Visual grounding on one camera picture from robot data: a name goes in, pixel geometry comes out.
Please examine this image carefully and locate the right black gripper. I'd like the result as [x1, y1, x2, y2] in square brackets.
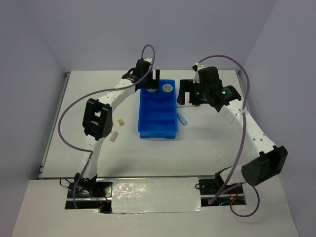
[177, 79, 209, 104]

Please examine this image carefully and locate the blue plastic cap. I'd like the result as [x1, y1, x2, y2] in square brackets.
[177, 113, 188, 125]

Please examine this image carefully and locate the grey eraser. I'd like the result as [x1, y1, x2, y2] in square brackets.
[110, 131, 118, 142]

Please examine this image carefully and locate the white pen blue cap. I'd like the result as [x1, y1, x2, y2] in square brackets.
[176, 104, 200, 108]

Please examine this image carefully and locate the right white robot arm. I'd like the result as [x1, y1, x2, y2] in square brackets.
[177, 63, 288, 193]

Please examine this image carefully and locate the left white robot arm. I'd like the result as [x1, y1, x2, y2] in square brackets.
[74, 58, 158, 197]

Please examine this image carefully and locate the blue compartment tray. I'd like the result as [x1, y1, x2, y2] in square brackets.
[138, 79, 178, 139]

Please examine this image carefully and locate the silver foil plate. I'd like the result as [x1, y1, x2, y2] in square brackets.
[112, 177, 203, 214]

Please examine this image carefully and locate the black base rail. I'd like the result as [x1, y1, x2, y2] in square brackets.
[65, 177, 246, 214]

